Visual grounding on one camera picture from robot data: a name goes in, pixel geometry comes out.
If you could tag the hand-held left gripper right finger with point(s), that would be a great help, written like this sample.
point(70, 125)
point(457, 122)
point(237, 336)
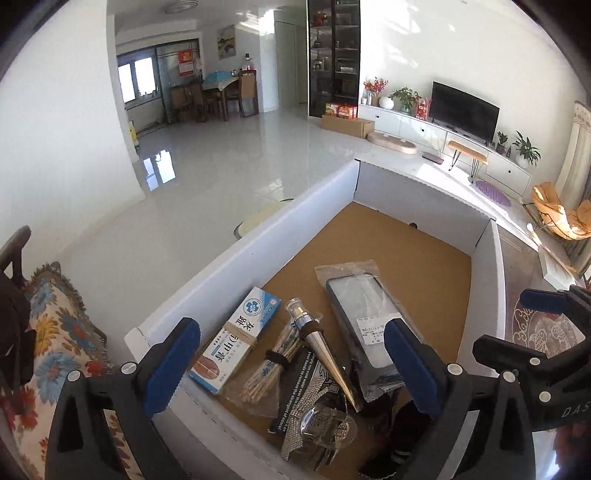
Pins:
point(411, 364)

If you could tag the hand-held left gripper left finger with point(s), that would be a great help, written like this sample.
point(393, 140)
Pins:
point(171, 369)

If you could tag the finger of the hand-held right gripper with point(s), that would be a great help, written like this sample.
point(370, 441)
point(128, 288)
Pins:
point(503, 353)
point(545, 301)

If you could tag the plain black velvet scrunchie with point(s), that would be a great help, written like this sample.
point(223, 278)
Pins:
point(401, 422)

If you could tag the beige rubber band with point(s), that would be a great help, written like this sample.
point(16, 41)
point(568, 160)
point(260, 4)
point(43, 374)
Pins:
point(240, 334)

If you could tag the phone case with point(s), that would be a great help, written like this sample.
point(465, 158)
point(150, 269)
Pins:
point(355, 300)

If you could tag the silver metal cone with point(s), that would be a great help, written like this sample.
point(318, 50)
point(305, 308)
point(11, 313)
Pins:
point(323, 355)

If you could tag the cotton swab packet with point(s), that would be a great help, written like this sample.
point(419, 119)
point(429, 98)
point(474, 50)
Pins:
point(268, 383)

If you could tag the blue medicine box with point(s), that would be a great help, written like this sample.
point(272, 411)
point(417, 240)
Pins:
point(258, 307)

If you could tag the white cardboard box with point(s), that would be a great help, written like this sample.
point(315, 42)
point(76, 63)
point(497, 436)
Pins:
point(231, 277)

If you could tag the black cardboard box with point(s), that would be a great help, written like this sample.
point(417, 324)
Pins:
point(295, 392)

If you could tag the silver rhinestone bow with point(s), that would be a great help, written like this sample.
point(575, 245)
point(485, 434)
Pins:
point(295, 438)

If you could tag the white box lid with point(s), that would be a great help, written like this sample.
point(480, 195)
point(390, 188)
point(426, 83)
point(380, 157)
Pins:
point(556, 267)

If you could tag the orange lounge chair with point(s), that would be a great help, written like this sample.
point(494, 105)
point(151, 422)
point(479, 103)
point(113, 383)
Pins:
point(561, 217)

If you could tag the floral cushioned chair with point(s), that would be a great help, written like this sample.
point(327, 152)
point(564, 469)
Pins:
point(60, 332)

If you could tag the purple round cushion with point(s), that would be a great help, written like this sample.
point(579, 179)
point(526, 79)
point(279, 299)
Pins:
point(493, 193)

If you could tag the beige curtain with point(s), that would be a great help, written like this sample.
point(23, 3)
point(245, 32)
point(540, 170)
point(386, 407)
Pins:
point(577, 152)

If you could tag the bushy plant in white pot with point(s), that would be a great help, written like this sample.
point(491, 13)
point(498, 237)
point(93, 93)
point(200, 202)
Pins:
point(525, 150)

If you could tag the small potted plant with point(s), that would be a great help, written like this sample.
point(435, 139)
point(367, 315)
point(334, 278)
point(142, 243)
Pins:
point(502, 142)

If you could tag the wooden top stool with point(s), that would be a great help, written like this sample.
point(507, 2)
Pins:
point(467, 151)

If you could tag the dark wooden chair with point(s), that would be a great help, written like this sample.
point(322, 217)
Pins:
point(16, 286)

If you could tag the dark flat pad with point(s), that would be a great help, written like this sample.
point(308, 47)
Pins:
point(433, 158)

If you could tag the black television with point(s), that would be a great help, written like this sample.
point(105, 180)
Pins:
point(464, 110)

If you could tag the white television cabinet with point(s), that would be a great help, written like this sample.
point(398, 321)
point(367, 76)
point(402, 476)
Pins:
point(415, 131)

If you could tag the beige oval board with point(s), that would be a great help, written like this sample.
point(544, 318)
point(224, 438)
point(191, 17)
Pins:
point(392, 142)

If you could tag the red gift box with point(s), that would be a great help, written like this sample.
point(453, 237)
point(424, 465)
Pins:
point(423, 109)

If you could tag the yellow floor sign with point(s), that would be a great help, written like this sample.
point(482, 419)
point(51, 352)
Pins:
point(134, 136)

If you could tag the flat brown cardboard box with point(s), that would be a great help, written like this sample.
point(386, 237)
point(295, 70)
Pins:
point(347, 127)

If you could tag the green potted plant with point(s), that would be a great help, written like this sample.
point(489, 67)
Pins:
point(405, 98)

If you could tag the round white vase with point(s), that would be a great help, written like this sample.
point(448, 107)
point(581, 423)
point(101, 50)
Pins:
point(386, 103)

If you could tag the red orange snack box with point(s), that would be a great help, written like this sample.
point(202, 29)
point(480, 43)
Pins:
point(348, 110)

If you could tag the wooden dining chair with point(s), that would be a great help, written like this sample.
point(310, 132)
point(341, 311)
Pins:
point(248, 92)
point(184, 104)

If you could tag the green snack box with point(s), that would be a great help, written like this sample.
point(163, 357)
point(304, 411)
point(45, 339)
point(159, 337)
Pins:
point(331, 109)

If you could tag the red flower vase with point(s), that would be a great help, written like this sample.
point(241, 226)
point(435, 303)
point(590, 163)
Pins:
point(374, 90)

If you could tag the dining table with blue cloth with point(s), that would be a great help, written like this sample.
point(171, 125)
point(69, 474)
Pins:
point(219, 83)

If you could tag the glass window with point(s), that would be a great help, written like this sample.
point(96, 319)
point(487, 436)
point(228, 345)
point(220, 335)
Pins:
point(136, 79)

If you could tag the red window poster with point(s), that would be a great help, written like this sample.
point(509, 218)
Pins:
point(185, 63)

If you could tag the clear plastic bottle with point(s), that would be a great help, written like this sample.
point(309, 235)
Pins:
point(248, 61)

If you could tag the black glass display cabinet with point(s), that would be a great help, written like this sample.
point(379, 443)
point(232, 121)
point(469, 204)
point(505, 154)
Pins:
point(333, 55)

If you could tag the round ceiling lamp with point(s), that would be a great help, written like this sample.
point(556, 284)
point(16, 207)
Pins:
point(183, 6)

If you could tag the wall painting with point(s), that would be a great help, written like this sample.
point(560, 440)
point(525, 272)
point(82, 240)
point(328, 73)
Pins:
point(226, 41)

